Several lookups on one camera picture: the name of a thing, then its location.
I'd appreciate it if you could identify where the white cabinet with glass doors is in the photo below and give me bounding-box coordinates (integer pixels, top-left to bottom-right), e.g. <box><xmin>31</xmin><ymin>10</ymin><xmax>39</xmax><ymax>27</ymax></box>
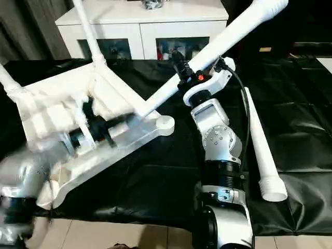
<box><xmin>56</xmin><ymin>0</ymin><xmax>229</xmax><ymax>61</ymax></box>

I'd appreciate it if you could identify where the black work mat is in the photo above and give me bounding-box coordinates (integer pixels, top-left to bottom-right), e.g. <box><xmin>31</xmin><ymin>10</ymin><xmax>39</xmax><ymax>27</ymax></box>
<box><xmin>0</xmin><ymin>57</ymin><xmax>332</xmax><ymax>237</ymax></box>

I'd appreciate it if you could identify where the black tangled bundle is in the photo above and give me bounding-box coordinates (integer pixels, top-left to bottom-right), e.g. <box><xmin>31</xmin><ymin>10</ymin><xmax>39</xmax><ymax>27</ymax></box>
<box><xmin>142</xmin><ymin>0</ymin><xmax>164</xmax><ymax>10</ymax></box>

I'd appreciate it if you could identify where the white plastic table top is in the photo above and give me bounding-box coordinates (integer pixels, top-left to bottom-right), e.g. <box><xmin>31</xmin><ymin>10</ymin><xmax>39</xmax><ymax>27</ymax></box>
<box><xmin>15</xmin><ymin>62</ymin><xmax>175</xmax><ymax>210</ymax></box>

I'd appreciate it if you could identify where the white flat board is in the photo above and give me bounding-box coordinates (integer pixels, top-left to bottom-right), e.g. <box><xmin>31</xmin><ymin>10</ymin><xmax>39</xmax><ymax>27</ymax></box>
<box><xmin>316</xmin><ymin>58</ymin><xmax>332</xmax><ymax>76</ymax></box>

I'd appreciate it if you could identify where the white plastic table leg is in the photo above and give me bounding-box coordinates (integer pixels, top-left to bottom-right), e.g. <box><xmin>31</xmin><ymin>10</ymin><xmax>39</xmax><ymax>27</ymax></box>
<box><xmin>139</xmin><ymin>0</ymin><xmax>289</xmax><ymax>117</ymax></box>
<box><xmin>72</xmin><ymin>0</ymin><xmax>107</xmax><ymax>68</ymax></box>
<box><xmin>0</xmin><ymin>63</ymin><xmax>26</xmax><ymax>95</ymax></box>
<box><xmin>243</xmin><ymin>87</ymin><xmax>288</xmax><ymax>202</ymax></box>

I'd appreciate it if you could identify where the grey curtain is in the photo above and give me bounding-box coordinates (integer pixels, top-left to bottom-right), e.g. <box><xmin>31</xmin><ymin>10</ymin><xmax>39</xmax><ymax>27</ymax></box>
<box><xmin>0</xmin><ymin>0</ymin><xmax>78</xmax><ymax>68</ymax></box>

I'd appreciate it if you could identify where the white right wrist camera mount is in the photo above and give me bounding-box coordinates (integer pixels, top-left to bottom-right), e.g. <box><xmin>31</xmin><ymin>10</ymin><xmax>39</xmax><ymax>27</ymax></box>
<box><xmin>183</xmin><ymin>57</ymin><xmax>236</xmax><ymax>104</ymax></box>

